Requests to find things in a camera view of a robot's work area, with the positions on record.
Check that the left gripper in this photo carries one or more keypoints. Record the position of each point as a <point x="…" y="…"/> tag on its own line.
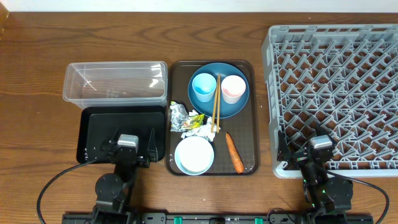
<point x="111" y="143"/>

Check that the wooden chopstick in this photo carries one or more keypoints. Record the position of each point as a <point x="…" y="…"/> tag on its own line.
<point x="215" y="104"/>
<point x="218" y="103"/>

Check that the clear plastic bin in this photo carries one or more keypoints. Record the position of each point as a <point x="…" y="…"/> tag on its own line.
<point x="134" y="83"/>

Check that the foil wrapper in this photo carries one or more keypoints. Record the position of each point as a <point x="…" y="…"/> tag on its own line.
<point x="181" y="121"/>

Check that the dark blue plate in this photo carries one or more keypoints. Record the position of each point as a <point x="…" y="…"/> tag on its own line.
<point x="227" y="110"/>

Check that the light blue bowl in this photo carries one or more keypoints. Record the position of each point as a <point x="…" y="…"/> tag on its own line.
<point x="194" y="155"/>

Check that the grey dishwasher rack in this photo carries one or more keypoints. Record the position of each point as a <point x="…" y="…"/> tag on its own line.
<point x="342" y="78"/>

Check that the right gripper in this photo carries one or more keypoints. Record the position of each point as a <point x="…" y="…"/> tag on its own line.
<point x="285" y="154"/>

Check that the black plastic tray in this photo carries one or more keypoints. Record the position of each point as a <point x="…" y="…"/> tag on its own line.
<point x="100" y="123"/>

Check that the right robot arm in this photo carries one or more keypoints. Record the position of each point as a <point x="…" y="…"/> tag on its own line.
<point x="330" y="196"/>

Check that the pink cup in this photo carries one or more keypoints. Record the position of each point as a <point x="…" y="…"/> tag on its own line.
<point x="232" y="88"/>

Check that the right wooden chopstick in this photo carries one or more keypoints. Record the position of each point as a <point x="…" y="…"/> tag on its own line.
<point x="218" y="103"/>

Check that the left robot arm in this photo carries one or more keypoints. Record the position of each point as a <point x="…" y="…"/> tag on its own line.
<point x="114" y="189"/>

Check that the light blue cup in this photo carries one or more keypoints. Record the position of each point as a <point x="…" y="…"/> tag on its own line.
<point x="204" y="86"/>

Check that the orange carrot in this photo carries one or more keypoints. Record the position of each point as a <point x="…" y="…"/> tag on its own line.
<point x="235" y="158"/>

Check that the white tissue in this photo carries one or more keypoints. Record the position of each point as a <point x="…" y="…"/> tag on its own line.
<point x="204" y="131"/>

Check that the left wooden chopstick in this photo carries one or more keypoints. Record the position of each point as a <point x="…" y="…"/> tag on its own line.
<point x="215" y="104"/>

